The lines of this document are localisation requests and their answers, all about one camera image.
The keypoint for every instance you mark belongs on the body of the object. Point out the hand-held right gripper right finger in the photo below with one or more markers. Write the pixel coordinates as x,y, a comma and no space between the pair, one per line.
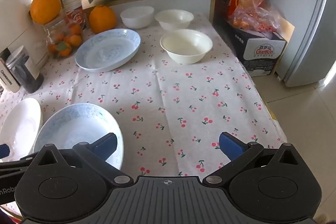
231,146

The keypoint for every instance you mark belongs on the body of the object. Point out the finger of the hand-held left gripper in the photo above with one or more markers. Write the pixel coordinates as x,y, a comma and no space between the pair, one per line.
4,151

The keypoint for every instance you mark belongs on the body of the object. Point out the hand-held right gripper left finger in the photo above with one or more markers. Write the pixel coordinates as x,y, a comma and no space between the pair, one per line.
106,146

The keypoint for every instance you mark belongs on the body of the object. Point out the white plate with swirl pattern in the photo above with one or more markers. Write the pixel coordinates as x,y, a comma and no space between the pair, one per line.
21,124

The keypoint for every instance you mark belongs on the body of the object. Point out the blue patterned plate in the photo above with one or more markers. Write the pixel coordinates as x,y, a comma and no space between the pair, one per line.
73,129
107,52

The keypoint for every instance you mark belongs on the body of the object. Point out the cream ceramic bowl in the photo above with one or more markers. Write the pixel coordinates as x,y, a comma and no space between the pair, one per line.
186,49
173,19

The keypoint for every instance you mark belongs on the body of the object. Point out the white glass bowl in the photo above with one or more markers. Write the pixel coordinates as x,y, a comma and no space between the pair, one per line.
136,19

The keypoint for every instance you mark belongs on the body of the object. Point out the white slim box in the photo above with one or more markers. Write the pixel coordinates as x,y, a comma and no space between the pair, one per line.
8,77

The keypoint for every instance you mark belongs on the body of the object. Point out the cherry print tablecloth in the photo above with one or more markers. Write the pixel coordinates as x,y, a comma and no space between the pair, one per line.
170,98

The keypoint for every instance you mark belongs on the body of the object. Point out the clear canister with dark contents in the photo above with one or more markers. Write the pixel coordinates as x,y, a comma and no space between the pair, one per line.
26,74

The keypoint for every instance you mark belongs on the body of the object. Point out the black and white cardboard box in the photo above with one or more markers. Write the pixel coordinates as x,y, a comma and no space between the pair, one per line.
262,50

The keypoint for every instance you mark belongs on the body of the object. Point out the glass jar of small oranges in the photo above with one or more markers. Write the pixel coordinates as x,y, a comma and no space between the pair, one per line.
63,40

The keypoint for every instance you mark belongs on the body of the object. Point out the white kitchen appliance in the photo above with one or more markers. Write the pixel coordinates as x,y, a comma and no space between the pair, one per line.
18,29

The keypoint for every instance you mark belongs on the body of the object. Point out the large orange with stem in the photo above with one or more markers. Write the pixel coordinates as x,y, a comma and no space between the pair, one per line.
102,19

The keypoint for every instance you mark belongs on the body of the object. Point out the plastic bag of oranges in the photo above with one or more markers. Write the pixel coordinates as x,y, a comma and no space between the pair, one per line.
252,16

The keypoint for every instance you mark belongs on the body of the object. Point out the silver refrigerator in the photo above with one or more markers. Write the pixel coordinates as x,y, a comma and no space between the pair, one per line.
309,29

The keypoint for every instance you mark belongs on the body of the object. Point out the large orange with leaves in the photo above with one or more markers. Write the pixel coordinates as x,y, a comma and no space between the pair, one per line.
44,10

